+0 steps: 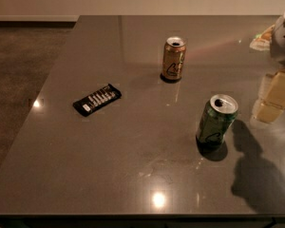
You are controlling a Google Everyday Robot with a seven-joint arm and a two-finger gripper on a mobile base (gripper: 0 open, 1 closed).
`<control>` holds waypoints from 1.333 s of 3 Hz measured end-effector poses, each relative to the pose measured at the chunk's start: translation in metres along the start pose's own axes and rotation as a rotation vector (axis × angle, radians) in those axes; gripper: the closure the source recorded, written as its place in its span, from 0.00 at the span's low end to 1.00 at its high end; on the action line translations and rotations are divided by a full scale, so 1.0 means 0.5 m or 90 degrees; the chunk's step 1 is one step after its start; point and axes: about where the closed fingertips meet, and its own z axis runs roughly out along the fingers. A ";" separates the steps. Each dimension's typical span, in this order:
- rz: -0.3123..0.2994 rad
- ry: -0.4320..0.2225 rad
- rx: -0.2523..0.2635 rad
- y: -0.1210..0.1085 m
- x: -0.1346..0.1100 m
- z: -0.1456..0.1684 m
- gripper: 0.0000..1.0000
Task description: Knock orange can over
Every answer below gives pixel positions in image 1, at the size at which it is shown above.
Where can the green soda can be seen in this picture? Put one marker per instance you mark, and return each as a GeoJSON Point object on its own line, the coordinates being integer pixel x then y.
{"type": "Point", "coordinates": [218, 115]}

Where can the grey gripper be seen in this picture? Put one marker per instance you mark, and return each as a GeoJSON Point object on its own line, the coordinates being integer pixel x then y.
{"type": "Point", "coordinates": [284, 43]}

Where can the orange soda can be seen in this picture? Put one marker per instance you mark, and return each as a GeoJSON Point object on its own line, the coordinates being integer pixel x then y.
{"type": "Point", "coordinates": [173, 58]}

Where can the black candy bar wrapper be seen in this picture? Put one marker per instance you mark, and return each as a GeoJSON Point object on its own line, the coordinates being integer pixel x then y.
{"type": "Point", "coordinates": [97, 100]}

